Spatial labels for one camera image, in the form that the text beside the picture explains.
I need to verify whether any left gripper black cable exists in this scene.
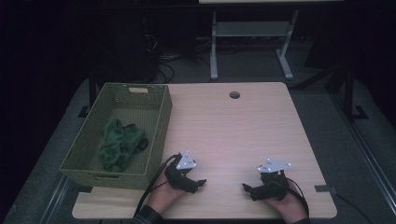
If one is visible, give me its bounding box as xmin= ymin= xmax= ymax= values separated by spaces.
xmin=134 ymin=153 xmax=182 ymax=218

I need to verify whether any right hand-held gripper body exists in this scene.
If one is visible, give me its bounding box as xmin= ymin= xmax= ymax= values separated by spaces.
xmin=256 ymin=158 xmax=292 ymax=201

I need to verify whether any thin black floor cable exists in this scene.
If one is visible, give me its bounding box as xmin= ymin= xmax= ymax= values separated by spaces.
xmin=331 ymin=189 xmax=375 ymax=224

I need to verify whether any black metal stand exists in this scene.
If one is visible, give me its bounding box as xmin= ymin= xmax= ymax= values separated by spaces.
xmin=342 ymin=66 xmax=370 ymax=122

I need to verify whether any person's right hand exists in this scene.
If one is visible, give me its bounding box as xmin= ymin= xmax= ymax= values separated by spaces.
xmin=267 ymin=186 xmax=309 ymax=223

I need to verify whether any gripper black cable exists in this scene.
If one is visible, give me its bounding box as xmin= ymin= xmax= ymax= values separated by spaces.
xmin=285 ymin=176 xmax=310 ymax=218
xmin=134 ymin=153 xmax=182 ymax=218

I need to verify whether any green fuzzy cloth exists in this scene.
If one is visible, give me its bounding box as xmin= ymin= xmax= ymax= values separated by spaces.
xmin=98 ymin=118 xmax=149 ymax=173

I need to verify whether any bundle of black floor cables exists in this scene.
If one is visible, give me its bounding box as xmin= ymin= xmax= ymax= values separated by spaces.
xmin=143 ymin=32 xmax=213 ymax=84

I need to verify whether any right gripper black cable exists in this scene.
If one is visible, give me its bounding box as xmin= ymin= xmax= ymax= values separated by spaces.
xmin=285 ymin=176 xmax=310 ymax=218

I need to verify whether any person's left hand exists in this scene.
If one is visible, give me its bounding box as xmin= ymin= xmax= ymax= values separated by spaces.
xmin=148 ymin=175 xmax=189 ymax=216

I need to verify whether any green woven basket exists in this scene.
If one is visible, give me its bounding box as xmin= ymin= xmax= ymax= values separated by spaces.
xmin=59 ymin=82 xmax=173 ymax=190

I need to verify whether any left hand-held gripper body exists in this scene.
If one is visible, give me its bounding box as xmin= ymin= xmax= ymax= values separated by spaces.
xmin=163 ymin=150 xmax=197 ymax=188

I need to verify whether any grey metal stand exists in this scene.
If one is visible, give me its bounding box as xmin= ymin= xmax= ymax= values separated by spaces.
xmin=209 ymin=8 xmax=300 ymax=81

